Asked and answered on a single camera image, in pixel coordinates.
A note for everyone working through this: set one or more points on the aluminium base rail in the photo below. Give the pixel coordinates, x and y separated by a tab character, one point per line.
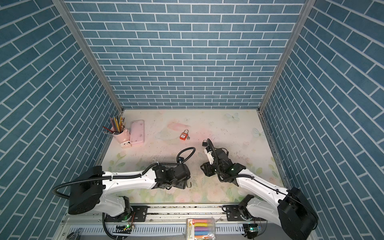
172	220

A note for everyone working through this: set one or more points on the aluminium corner post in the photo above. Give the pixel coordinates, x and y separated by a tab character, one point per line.
77	34
304	14

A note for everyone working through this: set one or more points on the aluminium corner post right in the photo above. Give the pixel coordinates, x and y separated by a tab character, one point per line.
304	14

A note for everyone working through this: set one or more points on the coloured pencils bundle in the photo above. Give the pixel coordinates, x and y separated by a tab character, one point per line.
118	126

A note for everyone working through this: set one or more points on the pink pencil cup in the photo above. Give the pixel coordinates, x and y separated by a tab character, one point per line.
124	139

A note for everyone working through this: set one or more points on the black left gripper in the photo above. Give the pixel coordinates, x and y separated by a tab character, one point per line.
183	184

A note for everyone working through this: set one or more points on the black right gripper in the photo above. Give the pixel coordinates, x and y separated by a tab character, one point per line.
206	169

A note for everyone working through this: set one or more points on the red padlock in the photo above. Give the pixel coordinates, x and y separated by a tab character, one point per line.
185	135

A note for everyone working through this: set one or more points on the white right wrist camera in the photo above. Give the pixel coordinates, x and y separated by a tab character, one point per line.
209	156

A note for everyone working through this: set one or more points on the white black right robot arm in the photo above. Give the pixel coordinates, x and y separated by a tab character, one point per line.
289	209

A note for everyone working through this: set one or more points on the aluminium corner post left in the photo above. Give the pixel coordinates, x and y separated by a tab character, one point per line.
77	34

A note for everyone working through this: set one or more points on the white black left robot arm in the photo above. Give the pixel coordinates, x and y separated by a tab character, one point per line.
94	189

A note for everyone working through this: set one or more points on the marker pen box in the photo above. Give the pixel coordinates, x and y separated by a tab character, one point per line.
201	229

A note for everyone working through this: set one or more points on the pink pencil case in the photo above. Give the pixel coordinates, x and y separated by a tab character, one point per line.
137	132

